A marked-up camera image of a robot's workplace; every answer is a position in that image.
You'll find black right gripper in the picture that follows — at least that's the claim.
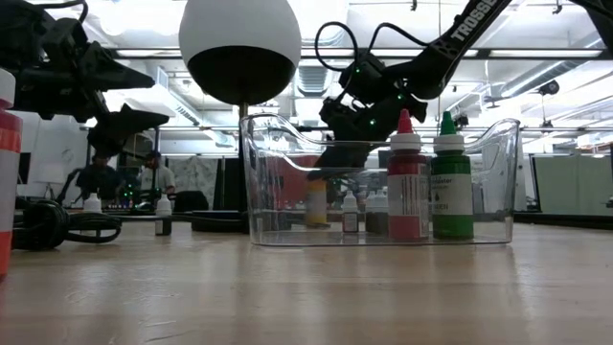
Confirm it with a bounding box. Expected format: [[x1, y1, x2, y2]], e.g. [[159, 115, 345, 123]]
[[306, 51, 430, 182]]

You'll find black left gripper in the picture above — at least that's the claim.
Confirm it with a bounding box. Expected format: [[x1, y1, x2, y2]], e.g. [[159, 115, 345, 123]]
[[0, 16, 170, 156]]

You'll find yellow food coloring bottle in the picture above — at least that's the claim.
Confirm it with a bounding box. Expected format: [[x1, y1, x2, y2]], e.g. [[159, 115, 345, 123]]
[[306, 179, 329, 227]]

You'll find red food coloring bottle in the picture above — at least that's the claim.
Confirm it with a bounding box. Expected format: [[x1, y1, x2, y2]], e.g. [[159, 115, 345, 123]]
[[386, 108, 431, 242]]

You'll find green food coloring bottle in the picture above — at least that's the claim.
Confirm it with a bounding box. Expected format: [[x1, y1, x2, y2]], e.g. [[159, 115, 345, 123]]
[[429, 111, 475, 241]]

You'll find person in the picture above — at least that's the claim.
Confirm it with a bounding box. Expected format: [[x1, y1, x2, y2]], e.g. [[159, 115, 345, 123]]
[[141, 150, 177, 197], [76, 152, 122, 208]]

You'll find black chair back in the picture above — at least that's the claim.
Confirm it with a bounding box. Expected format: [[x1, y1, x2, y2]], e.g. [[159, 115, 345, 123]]
[[174, 190, 211, 214]]

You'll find white globe table lamp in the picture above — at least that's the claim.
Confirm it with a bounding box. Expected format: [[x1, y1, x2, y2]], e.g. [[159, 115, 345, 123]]
[[178, 0, 303, 235]]

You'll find clear plastic bin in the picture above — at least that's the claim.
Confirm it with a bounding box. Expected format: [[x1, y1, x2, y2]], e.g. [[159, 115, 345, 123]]
[[238, 113, 522, 247]]

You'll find green partition panel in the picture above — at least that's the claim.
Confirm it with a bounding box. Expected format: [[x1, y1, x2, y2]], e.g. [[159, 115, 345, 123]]
[[532, 154, 613, 218]]

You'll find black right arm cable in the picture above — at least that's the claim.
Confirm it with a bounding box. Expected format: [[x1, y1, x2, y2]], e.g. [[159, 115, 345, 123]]
[[313, 20, 432, 73]]

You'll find black lamp power cable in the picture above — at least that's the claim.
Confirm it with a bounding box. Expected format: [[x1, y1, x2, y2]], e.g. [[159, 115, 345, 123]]
[[11, 197, 250, 252]]

